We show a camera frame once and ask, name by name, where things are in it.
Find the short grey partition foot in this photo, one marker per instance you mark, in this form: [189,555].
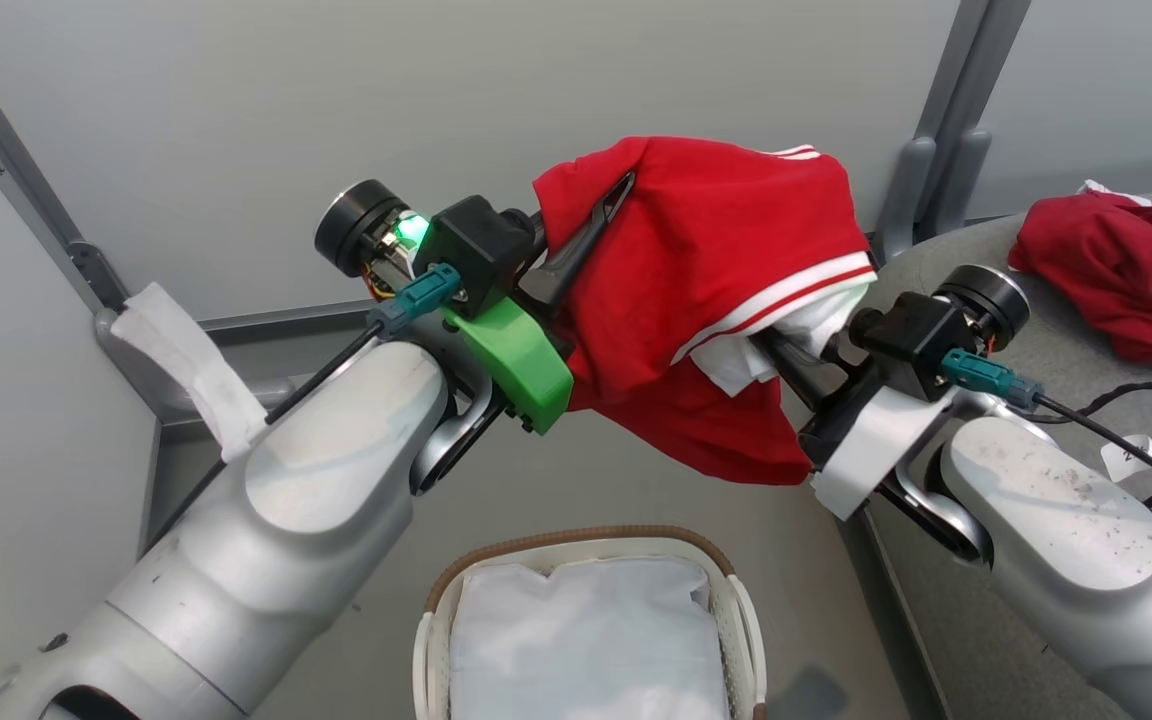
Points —
[904,200]
[966,180]

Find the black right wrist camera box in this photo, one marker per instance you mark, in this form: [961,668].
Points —
[911,335]

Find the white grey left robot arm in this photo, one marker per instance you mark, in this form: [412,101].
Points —
[316,500]

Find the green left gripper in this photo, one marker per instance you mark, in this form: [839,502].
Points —
[521,365]

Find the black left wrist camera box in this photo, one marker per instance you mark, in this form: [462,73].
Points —
[476,245]

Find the grey fabric sofa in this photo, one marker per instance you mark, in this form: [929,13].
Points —
[1056,330]

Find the white laundry basket brown rim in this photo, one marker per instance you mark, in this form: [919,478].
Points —
[736,600]

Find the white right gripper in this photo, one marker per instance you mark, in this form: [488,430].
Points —
[876,440]

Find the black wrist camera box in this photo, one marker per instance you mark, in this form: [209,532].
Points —
[476,245]
[911,335]

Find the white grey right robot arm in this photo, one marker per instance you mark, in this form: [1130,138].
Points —
[1066,530]

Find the red shirt with white trim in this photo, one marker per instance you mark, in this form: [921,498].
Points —
[1116,270]
[706,260]

